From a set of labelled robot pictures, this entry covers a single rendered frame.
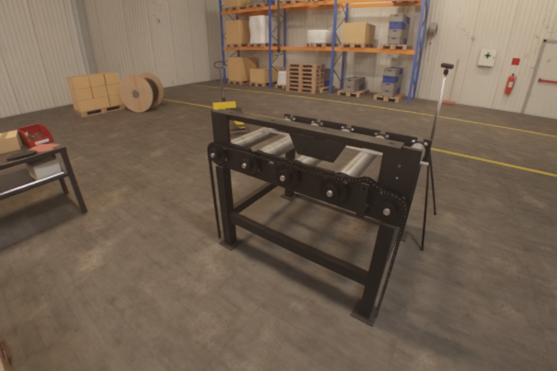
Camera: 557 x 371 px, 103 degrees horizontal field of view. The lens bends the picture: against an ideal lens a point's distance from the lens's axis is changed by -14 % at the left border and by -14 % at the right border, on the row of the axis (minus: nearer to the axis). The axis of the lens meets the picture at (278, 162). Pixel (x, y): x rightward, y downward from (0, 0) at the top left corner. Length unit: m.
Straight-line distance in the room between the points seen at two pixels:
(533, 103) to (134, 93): 11.56
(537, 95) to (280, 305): 9.71
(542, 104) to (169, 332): 10.44
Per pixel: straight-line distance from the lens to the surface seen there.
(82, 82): 8.35
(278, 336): 1.80
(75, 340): 2.14
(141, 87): 7.67
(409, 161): 1.26
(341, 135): 1.27
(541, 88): 10.44
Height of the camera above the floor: 1.56
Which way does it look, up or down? 24 degrees down
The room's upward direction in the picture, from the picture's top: straight up
